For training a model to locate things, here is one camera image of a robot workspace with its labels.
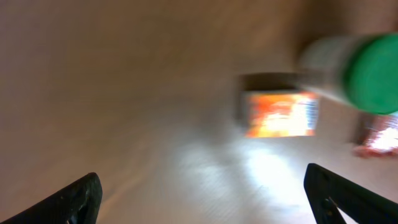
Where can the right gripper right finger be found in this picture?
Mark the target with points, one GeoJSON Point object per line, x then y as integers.
{"type": "Point", "coordinates": [329, 193]}

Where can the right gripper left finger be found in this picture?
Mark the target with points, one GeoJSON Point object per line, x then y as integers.
{"type": "Point", "coordinates": [78, 202]}

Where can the red Top chocolate bar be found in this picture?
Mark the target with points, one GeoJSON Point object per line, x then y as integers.
{"type": "Point", "coordinates": [376, 136]}

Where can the small orange snack box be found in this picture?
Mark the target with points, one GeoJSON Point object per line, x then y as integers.
{"type": "Point", "coordinates": [271, 105]}

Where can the green lid white jar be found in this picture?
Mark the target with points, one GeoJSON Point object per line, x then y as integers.
{"type": "Point", "coordinates": [357, 70]}

